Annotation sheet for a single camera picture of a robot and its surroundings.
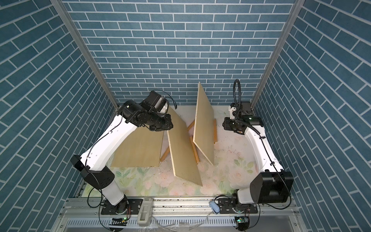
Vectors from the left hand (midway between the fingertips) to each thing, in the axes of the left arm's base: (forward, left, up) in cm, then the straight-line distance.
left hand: (176, 127), depth 70 cm
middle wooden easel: (+11, -7, -26) cm, 29 cm away
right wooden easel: (+13, -24, -25) cm, 37 cm away
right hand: (+9, -28, -8) cm, 30 cm away
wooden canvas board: (+5, +25, -30) cm, 40 cm away
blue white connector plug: (-29, -20, -27) cm, 45 cm away
